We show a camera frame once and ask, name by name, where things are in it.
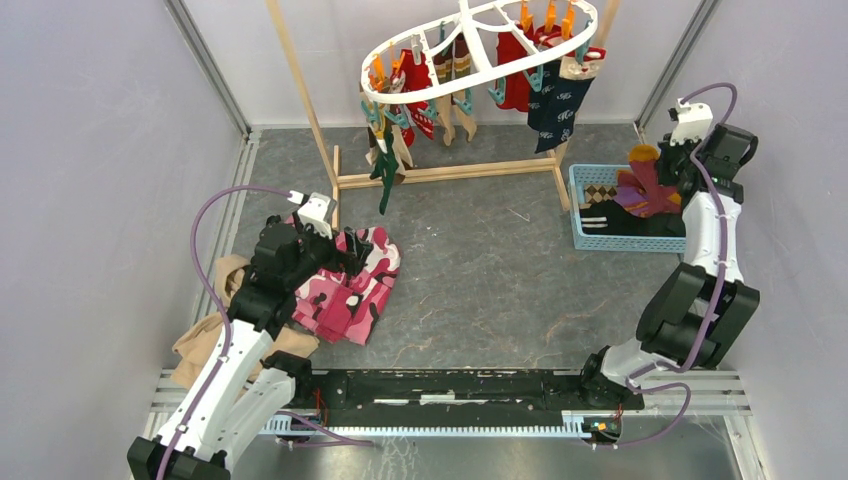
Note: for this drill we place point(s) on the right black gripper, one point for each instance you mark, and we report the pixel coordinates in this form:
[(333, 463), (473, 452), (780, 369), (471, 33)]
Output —
[(664, 178)]

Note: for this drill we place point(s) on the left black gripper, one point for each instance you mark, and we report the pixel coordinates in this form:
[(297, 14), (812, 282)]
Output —
[(350, 261)]

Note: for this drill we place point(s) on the purple maroon striped sock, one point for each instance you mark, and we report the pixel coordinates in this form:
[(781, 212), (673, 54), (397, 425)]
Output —
[(638, 190)]

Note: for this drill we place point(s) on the navy santa hat sock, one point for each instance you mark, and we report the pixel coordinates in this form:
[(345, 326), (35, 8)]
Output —
[(575, 79)]

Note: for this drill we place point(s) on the red santa sock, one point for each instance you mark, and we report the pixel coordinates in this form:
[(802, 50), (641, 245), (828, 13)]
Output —
[(517, 88), (544, 39)]

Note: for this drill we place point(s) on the white oval clip hanger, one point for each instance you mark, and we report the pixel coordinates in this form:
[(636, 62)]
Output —
[(428, 39)]

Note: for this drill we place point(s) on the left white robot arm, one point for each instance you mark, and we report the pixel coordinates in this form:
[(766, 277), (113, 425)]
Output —
[(238, 390)]

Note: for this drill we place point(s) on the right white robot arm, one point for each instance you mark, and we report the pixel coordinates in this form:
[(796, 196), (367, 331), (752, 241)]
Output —
[(701, 309)]

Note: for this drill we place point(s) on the socks pile in basket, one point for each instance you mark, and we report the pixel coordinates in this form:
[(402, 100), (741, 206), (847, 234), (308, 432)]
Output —
[(606, 217)]

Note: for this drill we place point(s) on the wooden hanger stand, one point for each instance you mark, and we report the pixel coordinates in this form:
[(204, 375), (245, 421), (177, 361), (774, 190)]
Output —
[(552, 162)]

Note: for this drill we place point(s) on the pink camouflage cloth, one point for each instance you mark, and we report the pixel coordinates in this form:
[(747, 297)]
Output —
[(337, 306)]

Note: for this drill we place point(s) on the dark green sock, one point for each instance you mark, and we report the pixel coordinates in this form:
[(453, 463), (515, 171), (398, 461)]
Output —
[(385, 169)]

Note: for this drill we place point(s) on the beige cloth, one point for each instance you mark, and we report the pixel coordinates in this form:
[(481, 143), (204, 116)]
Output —
[(196, 345)]

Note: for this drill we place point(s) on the red patterned christmas sock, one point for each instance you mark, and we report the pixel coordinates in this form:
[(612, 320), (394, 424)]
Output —
[(414, 77)]

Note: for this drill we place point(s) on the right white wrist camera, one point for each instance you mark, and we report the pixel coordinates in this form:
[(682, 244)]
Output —
[(693, 122)]

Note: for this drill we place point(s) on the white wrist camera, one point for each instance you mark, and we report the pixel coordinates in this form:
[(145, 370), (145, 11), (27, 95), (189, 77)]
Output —
[(314, 213), (693, 122)]

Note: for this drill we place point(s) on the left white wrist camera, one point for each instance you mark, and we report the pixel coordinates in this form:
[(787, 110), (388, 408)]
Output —
[(314, 213)]

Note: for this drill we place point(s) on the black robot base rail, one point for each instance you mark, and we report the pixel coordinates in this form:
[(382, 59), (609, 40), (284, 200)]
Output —
[(423, 398)]

